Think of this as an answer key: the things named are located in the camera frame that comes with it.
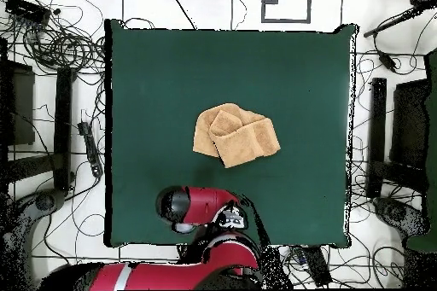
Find tan terry towel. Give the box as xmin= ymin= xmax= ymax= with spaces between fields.
xmin=192 ymin=102 xmax=282 ymax=169

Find dark green tablecloth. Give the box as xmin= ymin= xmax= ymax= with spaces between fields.
xmin=103 ymin=18 xmax=359 ymax=249

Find black power strip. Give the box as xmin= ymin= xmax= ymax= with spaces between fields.
xmin=77 ymin=120 xmax=104 ymax=178
xmin=300 ymin=246 xmax=333 ymax=288

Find black stand base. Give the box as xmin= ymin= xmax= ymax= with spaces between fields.
xmin=32 ymin=188 xmax=67 ymax=214
xmin=371 ymin=196 xmax=432 ymax=238

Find black power adapter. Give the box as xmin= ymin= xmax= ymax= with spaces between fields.
xmin=376 ymin=49 xmax=399 ymax=73

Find black tripod leg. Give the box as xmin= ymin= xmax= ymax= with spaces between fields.
xmin=363 ymin=3 xmax=428 ymax=38

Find black electronics box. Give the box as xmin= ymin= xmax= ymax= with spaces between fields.
xmin=4 ymin=0 xmax=52 ymax=26

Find thin black cable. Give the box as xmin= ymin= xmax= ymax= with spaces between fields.
xmin=235 ymin=0 xmax=248 ymax=31

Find black metal frame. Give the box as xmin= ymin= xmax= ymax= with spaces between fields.
xmin=364 ymin=77 xmax=432 ymax=200
xmin=0 ymin=36 xmax=78 ymax=200

